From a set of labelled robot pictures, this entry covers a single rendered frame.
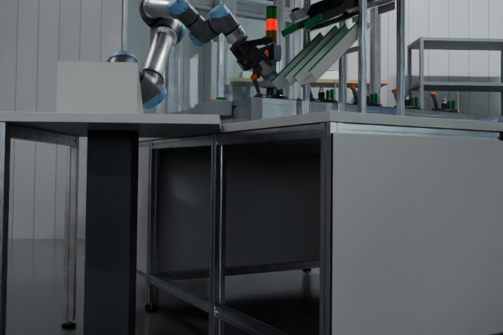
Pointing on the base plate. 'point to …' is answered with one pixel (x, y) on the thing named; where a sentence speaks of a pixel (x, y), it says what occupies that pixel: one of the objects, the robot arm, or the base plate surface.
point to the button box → (223, 108)
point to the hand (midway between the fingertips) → (272, 75)
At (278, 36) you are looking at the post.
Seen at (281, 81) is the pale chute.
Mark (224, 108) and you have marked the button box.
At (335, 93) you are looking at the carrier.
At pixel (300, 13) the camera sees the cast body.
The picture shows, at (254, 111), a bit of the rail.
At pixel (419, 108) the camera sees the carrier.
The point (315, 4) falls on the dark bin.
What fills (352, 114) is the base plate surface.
